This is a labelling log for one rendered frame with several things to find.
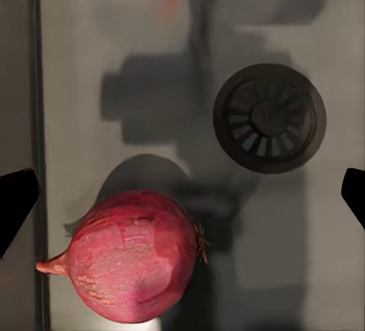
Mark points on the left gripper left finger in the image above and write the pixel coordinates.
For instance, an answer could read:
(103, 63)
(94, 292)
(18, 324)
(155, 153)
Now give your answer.
(19, 191)

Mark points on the drop in sink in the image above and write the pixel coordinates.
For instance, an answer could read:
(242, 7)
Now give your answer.
(104, 96)

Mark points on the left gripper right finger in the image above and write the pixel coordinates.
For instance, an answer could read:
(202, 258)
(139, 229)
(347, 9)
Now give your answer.
(353, 192)

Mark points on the vidalia onion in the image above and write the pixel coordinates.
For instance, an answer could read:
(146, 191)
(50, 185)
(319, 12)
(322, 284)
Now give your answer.
(131, 257)

